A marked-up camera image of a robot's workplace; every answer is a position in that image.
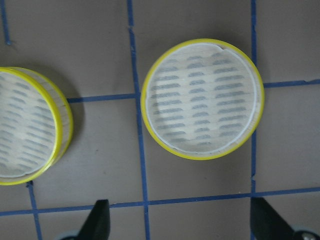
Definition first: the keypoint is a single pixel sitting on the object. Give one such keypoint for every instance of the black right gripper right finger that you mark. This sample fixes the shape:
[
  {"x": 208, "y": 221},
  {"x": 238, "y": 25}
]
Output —
[{"x": 266, "y": 223}]

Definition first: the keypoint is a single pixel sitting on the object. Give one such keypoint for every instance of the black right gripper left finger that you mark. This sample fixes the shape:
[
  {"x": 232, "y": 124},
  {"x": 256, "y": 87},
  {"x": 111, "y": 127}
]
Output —
[{"x": 97, "y": 224}]

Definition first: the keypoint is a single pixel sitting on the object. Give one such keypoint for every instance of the yellow steamer basket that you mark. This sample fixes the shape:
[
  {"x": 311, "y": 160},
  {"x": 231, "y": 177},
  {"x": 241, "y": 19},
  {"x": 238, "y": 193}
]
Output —
[
  {"x": 202, "y": 99},
  {"x": 36, "y": 125}
]

